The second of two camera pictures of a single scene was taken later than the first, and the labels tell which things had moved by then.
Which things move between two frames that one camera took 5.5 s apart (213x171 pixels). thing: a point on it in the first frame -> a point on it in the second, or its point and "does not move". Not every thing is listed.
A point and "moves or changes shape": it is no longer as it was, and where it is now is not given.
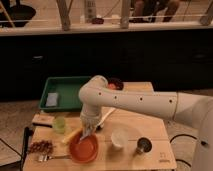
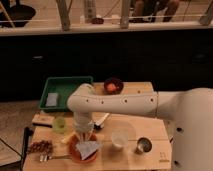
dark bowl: x=117 y=82 does not move
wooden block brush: x=41 y=119 does not move
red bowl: x=83 y=150 does not move
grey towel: x=89 y=127 moves or changes shape
